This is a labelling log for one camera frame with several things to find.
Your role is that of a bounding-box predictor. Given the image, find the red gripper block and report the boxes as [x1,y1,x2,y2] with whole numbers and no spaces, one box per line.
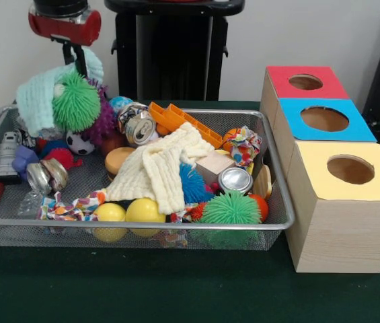
[28,9,102,78]

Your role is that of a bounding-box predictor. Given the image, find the light blue cloth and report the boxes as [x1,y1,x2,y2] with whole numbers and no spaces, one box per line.
[15,46,105,137]

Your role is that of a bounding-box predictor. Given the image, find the cream knitted cloth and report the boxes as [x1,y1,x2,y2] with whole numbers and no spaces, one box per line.
[104,121,216,215]

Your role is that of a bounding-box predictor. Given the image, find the clear mesh bin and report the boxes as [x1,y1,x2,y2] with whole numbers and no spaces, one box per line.
[0,104,297,250]

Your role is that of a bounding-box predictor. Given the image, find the wooden box with three holes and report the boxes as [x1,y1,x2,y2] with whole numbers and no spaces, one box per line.
[260,65,380,274]

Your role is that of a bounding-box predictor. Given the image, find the green spiky toy with eyes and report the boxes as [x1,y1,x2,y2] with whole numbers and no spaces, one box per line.
[51,71,102,133]

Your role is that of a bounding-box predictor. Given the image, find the small globe ball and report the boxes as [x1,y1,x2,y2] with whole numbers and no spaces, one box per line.
[108,96,134,114]

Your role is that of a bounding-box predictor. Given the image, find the purple bumpy ball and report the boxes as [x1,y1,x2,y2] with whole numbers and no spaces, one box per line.
[85,79,118,145]

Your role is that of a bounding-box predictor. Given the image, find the small soccer ball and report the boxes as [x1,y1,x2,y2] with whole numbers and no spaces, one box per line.
[65,131,96,155]

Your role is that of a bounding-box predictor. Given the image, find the silver drink can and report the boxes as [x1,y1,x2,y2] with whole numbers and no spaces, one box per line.
[26,157,69,194]
[217,167,254,195]

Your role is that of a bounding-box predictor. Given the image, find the orange plastic block tray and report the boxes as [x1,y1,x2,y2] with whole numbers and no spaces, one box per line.
[148,102,224,149]

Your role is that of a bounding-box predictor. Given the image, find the colourful patterned cloth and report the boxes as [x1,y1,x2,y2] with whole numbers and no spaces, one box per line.
[36,190,108,221]

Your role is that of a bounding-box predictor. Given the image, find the yellow ball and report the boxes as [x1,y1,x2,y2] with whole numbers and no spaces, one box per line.
[125,197,166,223]

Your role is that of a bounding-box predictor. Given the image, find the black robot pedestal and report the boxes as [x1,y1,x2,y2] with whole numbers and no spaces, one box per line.
[104,0,246,101]

